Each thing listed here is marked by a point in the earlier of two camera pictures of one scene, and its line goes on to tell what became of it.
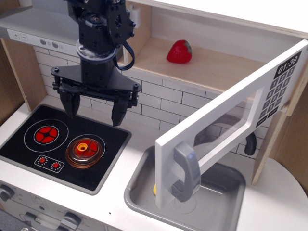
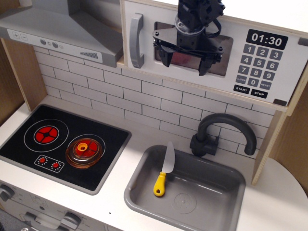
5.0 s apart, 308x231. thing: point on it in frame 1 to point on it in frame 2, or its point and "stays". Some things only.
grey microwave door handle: [186, 188] to [136, 23]
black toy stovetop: [79, 153] stays
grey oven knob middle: [71, 220] stays
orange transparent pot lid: [83, 153] stays
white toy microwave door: [178, 155] to [260, 61]
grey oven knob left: [6, 193] stays
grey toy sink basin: [218, 205] stays
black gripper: [98, 80] to [170, 40]
